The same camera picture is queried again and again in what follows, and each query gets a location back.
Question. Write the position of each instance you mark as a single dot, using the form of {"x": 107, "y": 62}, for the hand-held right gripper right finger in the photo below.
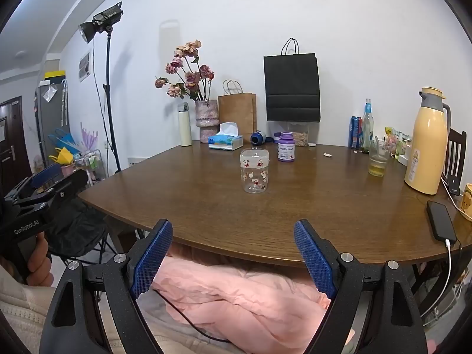
{"x": 313, "y": 258}

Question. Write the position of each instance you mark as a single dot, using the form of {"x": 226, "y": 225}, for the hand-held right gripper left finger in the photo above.
{"x": 153, "y": 258}

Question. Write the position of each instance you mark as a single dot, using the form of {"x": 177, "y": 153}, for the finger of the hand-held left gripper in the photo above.
{"x": 46, "y": 175}
{"x": 66, "y": 188}

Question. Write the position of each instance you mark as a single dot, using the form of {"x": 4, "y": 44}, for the clear printed cup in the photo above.
{"x": 254, "y": 173}

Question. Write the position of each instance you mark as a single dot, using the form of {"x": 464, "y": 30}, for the person's left forearm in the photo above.
{"x": 22, "y": 313}

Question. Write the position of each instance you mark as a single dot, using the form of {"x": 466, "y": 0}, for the person's left hand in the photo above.
{"x": 38, "y": 265}

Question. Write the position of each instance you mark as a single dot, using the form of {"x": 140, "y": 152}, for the black cloth stool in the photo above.
{"x": 77, "y": 225}

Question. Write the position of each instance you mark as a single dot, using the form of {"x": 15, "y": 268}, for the blue clothes hangers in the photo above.
{"x": 66, "y": 140}

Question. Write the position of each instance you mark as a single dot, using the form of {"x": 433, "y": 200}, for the dark brown door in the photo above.
{"x": 13, "y": 143}

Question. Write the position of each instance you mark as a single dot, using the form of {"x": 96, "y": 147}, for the purple clothes hangers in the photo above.
{"x": 90, "y": 138}

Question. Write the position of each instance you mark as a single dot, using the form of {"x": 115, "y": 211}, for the grey refrigerator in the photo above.
{"x": 49, "y": 118}

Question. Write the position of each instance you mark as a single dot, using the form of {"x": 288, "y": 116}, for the pink blanket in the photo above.
{"x": 239, "y": 298}

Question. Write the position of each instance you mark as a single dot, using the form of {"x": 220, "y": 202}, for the yellow box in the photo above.
{"x": 55, "y": 74}

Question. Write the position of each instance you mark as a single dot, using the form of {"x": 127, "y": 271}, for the black light stand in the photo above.
{"x": 109, "y": 92}

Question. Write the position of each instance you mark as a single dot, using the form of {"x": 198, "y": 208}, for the purple pill bottle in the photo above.
{"x": 287, "y": 149}

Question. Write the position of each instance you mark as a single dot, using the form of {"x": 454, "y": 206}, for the glass of yellow drink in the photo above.
{"x": 378, "y": 164}

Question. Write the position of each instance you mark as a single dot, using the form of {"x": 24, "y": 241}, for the clear snack container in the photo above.
{"x": 301, "y": 136}

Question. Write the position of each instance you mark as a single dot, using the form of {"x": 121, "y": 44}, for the blue round device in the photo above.
{"x": 258, "y": 138}

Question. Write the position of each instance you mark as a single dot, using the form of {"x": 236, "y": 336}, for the blue drink can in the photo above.
{"x": 354, "y": 132}

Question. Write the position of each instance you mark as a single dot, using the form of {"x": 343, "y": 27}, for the black smartphone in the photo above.
{"x": 440, "y": 221}

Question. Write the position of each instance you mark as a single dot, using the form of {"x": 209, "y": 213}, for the white thermos bottle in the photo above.
{"x": 185, "y": 127}

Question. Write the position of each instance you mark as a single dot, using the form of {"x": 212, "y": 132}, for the blue tissue box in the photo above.
{"x": 225, "y": 142}

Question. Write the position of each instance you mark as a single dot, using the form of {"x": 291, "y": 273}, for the colourful snack packets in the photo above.
{"x": 392, "y": 140}

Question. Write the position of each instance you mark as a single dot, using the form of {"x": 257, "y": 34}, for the clear glass bottle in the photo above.
{"x": 367, "y": 125}

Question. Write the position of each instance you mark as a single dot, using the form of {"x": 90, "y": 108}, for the pink ceramic vase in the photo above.
{"x": 206, "y": 120}

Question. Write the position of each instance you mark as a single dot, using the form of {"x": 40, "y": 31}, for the yellow thermos jug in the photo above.
{"x": 424, "y": 151}

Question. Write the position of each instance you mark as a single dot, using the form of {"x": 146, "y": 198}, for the brown paper bag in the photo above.
{"x": 238, "y": 116}

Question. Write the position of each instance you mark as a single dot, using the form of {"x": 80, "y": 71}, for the yellow bear mug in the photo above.
{"x": 466, "y": 201}

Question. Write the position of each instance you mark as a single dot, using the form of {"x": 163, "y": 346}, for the black studio light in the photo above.
{"x": 101, "y": 20}

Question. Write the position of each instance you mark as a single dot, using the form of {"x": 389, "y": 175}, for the dried pink flowers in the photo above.
{"x": 191, "y": 77}

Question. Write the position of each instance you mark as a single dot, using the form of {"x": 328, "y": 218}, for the black paper bag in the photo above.
{"x": 292, "y": 88}

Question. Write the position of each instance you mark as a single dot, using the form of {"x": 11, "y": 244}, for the dark wooden chair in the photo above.
{"x": 456, "y": 155}

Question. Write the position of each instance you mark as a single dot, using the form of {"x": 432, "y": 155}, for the wall picture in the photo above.
{"x": 84, "y": 66}

